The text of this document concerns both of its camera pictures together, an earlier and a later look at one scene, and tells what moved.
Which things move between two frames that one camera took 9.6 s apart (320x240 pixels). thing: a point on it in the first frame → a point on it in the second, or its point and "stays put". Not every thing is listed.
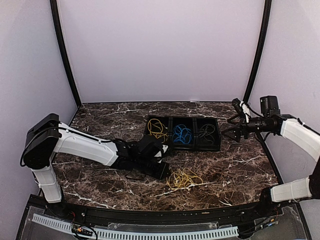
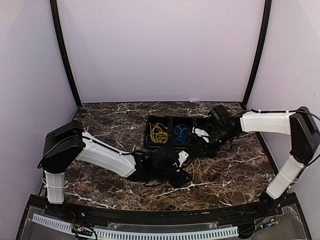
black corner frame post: (54, 12) stays put
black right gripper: (238, 131) → (208, 151)
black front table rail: (269, 207) stays put
